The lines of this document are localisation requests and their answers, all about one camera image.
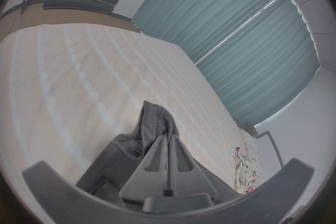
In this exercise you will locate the blue-green curtain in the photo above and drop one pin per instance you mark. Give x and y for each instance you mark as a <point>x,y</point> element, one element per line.
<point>262,65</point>
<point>199,7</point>

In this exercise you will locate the pile of clothes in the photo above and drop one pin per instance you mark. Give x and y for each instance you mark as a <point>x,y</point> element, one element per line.
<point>244,170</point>

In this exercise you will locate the grey bedside table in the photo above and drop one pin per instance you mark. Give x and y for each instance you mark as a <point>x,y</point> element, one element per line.
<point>245,125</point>

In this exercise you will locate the black high-neck top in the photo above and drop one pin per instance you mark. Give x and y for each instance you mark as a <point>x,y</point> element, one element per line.
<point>152,123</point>

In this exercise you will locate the bed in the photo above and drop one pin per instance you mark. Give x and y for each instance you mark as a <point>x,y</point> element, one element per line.
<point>78,73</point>

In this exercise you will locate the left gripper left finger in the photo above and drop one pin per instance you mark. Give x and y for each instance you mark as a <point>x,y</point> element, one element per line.
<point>147,181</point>

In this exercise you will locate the white printed pillow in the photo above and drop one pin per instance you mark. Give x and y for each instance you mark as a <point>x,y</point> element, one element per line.
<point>252,149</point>

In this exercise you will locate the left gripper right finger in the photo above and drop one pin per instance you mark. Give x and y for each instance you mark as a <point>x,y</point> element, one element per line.
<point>189,181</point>

